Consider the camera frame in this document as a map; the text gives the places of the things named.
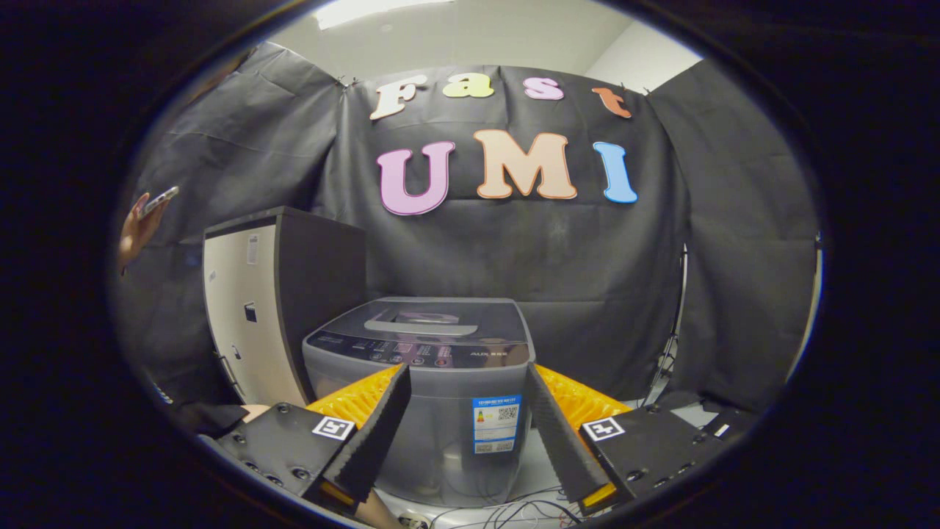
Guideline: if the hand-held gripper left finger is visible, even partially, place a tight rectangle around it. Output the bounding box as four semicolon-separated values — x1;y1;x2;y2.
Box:
218;362;413;515

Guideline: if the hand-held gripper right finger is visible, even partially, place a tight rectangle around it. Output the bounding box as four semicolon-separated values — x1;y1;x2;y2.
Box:
526;361;728;515

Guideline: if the grey top-load washing machine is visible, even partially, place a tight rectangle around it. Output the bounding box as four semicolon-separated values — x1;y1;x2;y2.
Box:
303;296;537;509

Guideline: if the black light stand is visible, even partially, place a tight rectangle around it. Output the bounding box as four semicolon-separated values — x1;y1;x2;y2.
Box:
639;246;690;405

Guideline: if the dark cabinet with beige door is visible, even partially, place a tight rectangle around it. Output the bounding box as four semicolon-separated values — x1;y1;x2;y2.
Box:
202;206;368;409

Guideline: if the black backdrop cloth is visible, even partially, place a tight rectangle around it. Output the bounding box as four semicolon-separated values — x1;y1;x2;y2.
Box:
114;40;820;442

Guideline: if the ceiling light panel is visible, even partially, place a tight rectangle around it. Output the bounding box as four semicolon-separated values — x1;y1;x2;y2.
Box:
316;0;456;30

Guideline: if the tangle of cables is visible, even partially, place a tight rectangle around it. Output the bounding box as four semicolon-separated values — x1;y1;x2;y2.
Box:
430;485;588;529

